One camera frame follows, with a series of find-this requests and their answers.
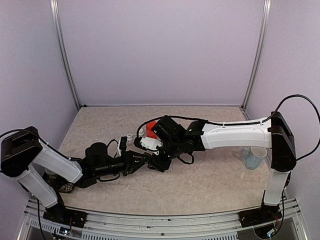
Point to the aluminium frame post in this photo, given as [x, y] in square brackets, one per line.
[54, 5]
[258, 53]

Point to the small white pill bottle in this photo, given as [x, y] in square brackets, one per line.
[141, 132]

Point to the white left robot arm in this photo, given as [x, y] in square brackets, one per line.
[23, 148]

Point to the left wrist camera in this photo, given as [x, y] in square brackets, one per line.
[122, 145]

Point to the front aluminium rail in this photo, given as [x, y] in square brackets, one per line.
[215, 226]

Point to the light blue mug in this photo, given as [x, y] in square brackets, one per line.
[253, 156]

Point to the red cylindrical can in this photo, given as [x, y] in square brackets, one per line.
[149, 126]

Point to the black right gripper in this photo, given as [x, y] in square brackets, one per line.
[157, 164]

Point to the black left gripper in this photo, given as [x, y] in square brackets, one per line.
[130, 165]

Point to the black square tray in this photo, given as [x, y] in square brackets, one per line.
[58, 183]

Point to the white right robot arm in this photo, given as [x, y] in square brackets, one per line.
[270, 132]

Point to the left aluminium frame post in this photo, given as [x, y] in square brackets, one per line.
[54, 5]

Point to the right aluminium frame post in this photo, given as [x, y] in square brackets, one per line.
[258, 53]

